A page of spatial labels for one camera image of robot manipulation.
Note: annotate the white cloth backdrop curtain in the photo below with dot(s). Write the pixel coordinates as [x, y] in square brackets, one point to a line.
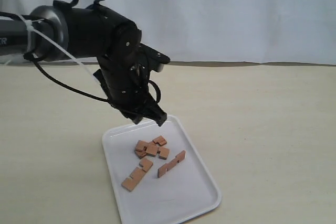
[257, 31]

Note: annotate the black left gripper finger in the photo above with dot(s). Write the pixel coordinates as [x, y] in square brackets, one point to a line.
[154, 112]

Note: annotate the white zip tie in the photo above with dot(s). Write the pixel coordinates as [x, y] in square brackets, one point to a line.
[30, 29]

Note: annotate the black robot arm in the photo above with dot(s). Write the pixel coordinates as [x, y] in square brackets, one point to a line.
[60, 31]

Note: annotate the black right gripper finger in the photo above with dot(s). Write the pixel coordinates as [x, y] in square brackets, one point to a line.
[135, 115]

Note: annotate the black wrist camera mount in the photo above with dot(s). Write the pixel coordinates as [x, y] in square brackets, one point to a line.
[152, 59]

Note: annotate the white plastic tray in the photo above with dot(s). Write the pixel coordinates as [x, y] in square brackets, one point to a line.
[186, 191]

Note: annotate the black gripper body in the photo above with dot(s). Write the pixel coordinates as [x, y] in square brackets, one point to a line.
[126, 82]

